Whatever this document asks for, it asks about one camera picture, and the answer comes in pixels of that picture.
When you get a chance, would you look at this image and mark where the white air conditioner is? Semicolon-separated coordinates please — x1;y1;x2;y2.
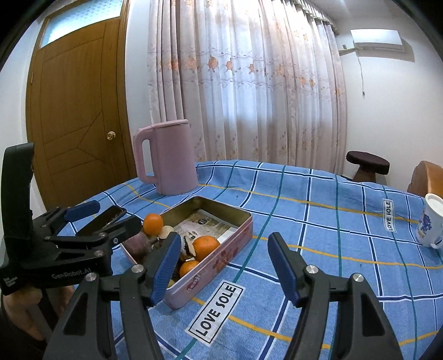
339;29;405;55

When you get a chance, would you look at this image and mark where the large orange tangerine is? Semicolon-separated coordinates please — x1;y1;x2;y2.
192;235;220;261

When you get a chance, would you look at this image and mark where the pink plastic pitcher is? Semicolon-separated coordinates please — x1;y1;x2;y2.
133;119;198;196

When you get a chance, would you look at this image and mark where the dark round stool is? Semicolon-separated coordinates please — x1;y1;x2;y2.
346;151;390;183

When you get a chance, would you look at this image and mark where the person's left hand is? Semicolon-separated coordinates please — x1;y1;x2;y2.
2;286;75;341

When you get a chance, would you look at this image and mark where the small orange tangerine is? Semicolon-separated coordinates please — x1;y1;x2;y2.
143;213;164;236
179;260;199;277

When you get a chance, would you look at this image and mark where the white blue-print cup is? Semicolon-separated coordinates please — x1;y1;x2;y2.
417;193;443;250

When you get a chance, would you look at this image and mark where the brown leather sofa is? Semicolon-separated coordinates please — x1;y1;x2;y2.
407;161;443;197

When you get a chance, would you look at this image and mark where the large purple passion fruit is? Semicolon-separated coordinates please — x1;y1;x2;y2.
123;231;158;258

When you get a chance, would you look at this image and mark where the brown wooden door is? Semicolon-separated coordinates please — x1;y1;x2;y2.
26;17;135;209

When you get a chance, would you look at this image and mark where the dark brown wrinkled fruit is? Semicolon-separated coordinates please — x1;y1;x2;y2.
180;235;196;261

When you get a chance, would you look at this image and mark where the blue plaid tablecloth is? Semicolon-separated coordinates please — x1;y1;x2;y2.
65;159;443;360

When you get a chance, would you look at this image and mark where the pink metal tin box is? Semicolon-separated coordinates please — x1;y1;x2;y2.
122;197;253;309

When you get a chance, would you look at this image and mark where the floral sheer curtain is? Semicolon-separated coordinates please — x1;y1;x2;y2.
147;1;347;174

